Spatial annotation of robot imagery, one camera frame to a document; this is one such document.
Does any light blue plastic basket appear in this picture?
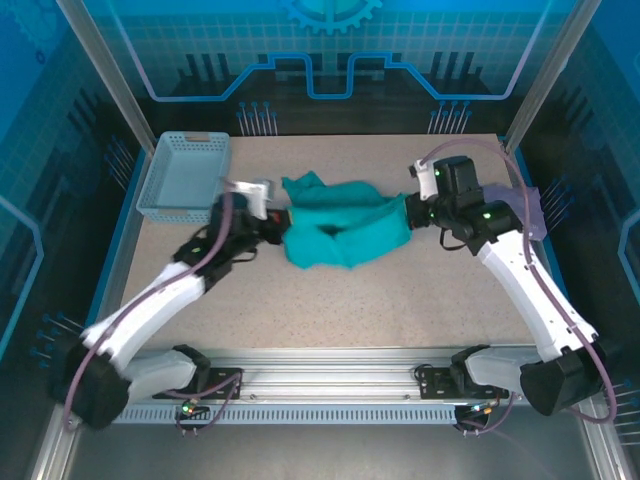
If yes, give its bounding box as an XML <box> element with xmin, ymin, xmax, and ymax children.
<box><xmin>135</xmin><ymin>130</ymin><xmax>233</xmax><ymax>225</ymax></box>

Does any slotted grey cable duct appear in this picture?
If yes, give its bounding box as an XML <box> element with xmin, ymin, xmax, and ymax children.
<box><xmin>112</xmin><ymin>403</ymin><xmax>459</xmax><ymax>426</ymax></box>

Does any folded purple t-shirt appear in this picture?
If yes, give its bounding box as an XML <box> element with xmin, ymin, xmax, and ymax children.
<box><xmin>480</xmin><ymin>183</ymin><xmax>550</xmax><ymax>244</ymax></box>

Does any teal t-shirt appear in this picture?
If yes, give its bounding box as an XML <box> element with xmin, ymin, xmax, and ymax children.
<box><xmin>280</xmin><ymin>170</ymin><xmax>412</xmax><ymax>272</ymax></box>

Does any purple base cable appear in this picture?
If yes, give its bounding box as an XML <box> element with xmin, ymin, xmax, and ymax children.
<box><xmin>173</xmin><ymin>372</ymin><xmax>245</xmax><ymax>437</ymax></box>
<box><xmin>457</xmin><ymin>394</ymin><xmax>514</xmax><ymax>436</ymax></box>

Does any aluminium frame post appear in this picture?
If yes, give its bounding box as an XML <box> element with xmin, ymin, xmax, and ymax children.
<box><xmin>53</xmin><ymin>0</ymin><xmax>157</xmax><ymax>154</ymax></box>
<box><xmin>502</xmin><ymin>0</ymin><xmax>605</xmax><ymax>156</ymax></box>

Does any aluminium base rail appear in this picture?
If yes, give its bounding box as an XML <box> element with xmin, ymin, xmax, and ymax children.
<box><xmin>119</xmin><ymin>347</ymin><xmax>521</xmax><ymax>401</ymax></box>

